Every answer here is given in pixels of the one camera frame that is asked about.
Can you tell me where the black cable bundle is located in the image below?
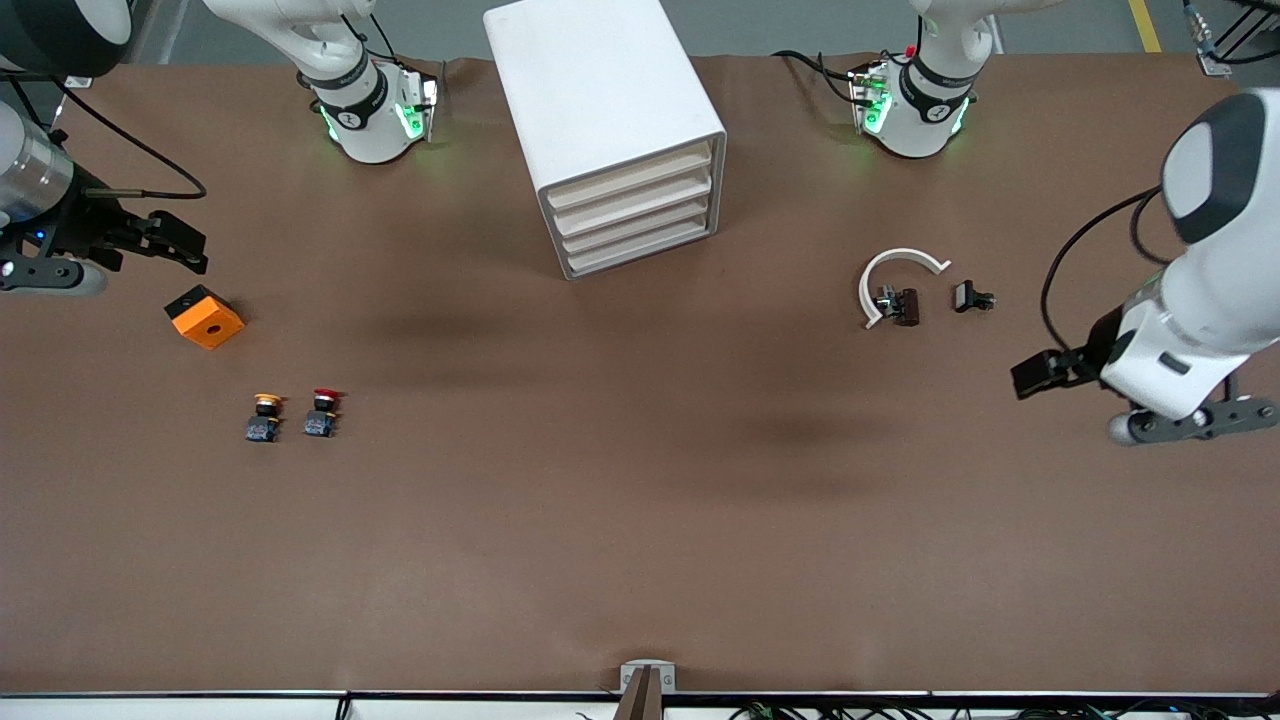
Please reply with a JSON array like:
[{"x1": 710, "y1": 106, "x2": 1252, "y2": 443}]
[{"x1": 730, "y1": 700, "x2": 1280, "y2": 720}]

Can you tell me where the grey front camera mount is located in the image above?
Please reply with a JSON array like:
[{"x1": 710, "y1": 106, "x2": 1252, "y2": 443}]
[{"x1": 615, "y1": 660, "x2": 677, "y2": 720}]

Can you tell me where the white drawer cabinet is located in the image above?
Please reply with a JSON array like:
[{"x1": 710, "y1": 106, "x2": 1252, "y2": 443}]
[{"x1": 483, "y1": 0, "x2": 728, "y2": 281}]

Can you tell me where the white curved plastic bracket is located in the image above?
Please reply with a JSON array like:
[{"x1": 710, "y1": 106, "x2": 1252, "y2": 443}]
[{"x1": 858, "y1": 247, "x2": 952, "y2": 331}]

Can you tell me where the black base cable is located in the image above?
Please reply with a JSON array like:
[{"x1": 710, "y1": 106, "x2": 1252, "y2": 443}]
[{"x1": 773, "y1": 48, "x2": 863, "y2": 106}]

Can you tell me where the orange cap push button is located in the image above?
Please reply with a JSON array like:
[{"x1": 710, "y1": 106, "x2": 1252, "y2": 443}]
[{"x1": 245, "y1": 393, "x2": 288, "y2": 444}]

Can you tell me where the brown paper table cover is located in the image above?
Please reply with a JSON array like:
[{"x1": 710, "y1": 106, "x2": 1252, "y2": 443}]
[{"x1": 0, "y1": 52, "x2": 1280, "y2": 698}]

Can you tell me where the orange box with black base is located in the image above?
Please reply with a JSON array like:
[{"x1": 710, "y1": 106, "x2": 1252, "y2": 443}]
[{"x1": 164, "y1": 284, "x2": 246, "y2": 351}]

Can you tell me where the cream cabinet drawer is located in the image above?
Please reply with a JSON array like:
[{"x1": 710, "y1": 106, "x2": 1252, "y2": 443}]
[
  {"x1": 546, "y1": 143, "x2": 713, "y2": 211},
  {"x1": 553, "y1": 170, "x2": 713, "y2": 233},
  {"x1": 566, "y1": 218, "x2": 717, "y2": 276},
  {"x1": 560, "y1": 195, "x2": 714, "y2": 254}
]

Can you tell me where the red cap push button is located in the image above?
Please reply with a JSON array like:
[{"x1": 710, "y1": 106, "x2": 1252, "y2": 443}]
[{"x1": 304, "y1": 387, "x2": 345, "y2": 441}]

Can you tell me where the white table edge rail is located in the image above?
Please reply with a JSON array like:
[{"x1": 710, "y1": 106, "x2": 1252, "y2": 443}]
[{"x1": 0, "y1": 692, "x2": 1280, "y2": 720}]

